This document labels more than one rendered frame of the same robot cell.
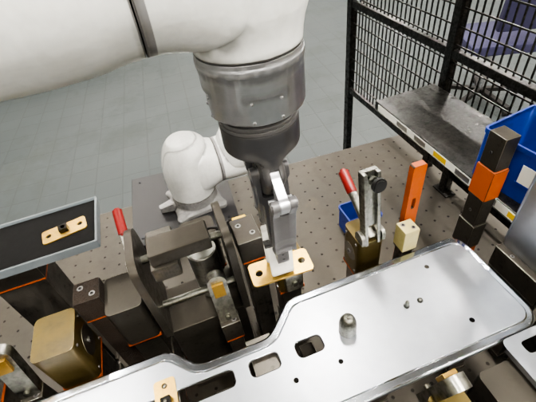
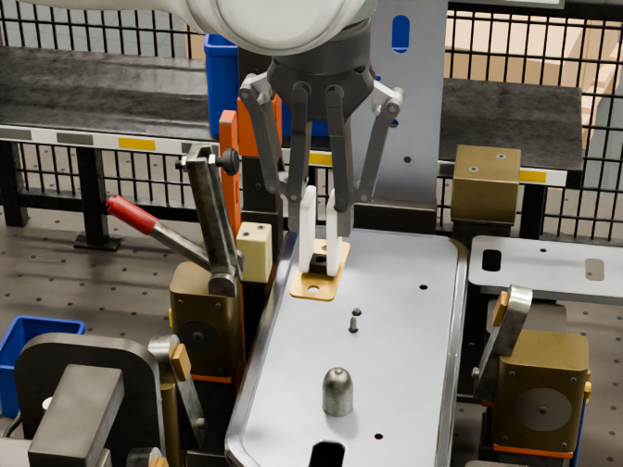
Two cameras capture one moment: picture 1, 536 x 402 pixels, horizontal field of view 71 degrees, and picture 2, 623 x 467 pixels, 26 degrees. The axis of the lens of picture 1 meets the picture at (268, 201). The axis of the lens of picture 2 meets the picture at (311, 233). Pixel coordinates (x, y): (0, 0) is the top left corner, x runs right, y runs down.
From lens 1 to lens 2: 0.90 m
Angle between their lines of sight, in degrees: 52
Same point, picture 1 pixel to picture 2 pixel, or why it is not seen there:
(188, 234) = (85, 390)
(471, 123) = (115, 72)
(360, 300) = (301, 368)
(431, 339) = (419, 335)
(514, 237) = (357, 171)
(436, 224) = (154, 296)
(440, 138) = (105, 115)
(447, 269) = not seen: hidden behind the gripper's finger
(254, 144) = (362, 40)
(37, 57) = not seen: outside the picture
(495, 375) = not seen: hidden behind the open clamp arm
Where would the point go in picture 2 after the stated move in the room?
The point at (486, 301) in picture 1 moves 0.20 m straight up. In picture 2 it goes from (410, 259) to (417, 112)
